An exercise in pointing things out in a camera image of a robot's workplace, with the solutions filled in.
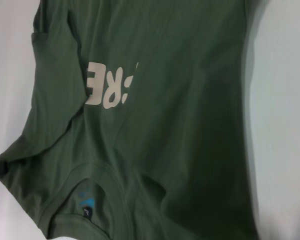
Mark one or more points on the dark green FREE! t-shirt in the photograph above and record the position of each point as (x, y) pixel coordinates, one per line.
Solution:
(165, 125)

